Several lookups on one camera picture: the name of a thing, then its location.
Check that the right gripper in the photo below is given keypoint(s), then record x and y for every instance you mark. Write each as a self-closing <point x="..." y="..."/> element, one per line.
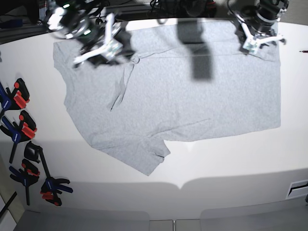
<point x="124" y="37"/>

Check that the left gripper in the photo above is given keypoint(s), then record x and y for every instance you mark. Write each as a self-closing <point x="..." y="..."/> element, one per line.
<point x="253" y="34"/>

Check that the grey T-shirt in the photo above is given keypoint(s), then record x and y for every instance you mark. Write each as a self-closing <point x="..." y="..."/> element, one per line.
<point x="184" y="82"/>

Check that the blue red bar clamp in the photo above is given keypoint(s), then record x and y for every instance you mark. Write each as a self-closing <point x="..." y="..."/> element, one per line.
<point x="15" y="99"/>
<point x="22" y="132"/>

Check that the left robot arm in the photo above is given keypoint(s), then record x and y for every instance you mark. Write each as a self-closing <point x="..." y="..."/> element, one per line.
<point x="268" y="9"/>

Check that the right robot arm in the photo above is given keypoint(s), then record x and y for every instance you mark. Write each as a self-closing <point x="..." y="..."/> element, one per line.
<point x="65" y="16"/>

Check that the black long bar clamp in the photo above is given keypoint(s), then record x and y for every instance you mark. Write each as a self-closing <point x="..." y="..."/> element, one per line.
<point x="35" y="153"/>

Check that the lower left blue red clamp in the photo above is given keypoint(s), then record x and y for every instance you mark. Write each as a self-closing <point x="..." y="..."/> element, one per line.
<point x="27" y="176"/>

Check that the bottom blue red clamp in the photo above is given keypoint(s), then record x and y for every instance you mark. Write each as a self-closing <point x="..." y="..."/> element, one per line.
<point x="52" y="187"/>

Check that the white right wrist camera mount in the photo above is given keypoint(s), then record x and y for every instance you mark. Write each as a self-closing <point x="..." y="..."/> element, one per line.
<point x="101" y="41"/>

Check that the aluminium frame rail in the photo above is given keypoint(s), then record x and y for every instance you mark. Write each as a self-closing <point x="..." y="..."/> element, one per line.
<point x="15" y="26"/>

